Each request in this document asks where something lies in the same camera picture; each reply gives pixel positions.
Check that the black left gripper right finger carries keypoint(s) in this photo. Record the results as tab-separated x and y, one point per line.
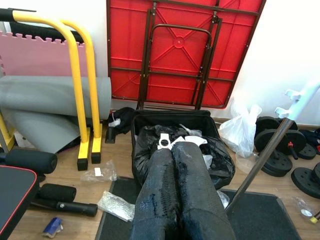
200	200

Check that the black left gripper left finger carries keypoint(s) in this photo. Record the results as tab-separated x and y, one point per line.
155	200

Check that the black floor mat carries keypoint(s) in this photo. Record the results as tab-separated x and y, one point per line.
262	220

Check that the crumpled clear plastic wrap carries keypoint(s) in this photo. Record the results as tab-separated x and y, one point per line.
303	208
115	206
223	198

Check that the clear plastic wrap white label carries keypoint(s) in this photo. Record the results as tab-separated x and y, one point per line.
98	172

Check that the white crumpled paper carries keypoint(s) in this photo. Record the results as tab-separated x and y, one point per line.
193	137

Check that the black rubber block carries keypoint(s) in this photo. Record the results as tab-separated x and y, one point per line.
110	136

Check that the black steel tube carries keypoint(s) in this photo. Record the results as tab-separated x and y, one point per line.
77	209

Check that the white plastic bag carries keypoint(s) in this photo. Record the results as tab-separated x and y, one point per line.
240	130

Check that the black fabric bin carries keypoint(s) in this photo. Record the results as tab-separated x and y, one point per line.
175	117

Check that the black pouch with white tag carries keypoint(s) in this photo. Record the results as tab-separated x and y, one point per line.
125	120

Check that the black weight plate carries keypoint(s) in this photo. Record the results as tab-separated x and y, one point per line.
307	151
277	163
306	180

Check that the black dumbbell red collar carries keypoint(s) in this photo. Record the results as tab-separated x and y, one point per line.
272	140

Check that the black foam roller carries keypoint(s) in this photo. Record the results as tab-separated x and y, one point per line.
57	193
30	161

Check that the purple wrapper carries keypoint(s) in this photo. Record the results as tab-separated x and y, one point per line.
52	226

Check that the black bench pad red trim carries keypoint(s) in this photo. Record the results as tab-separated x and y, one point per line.
15	200

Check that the yellow parallel bar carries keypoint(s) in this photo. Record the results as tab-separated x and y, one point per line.
90	75
75	75

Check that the red folding table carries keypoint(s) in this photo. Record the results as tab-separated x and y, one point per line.
180	55

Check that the grey rolled mat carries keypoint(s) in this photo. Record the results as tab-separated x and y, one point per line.
37	95

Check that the pink foam mat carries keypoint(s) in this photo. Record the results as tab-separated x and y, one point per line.
37	57

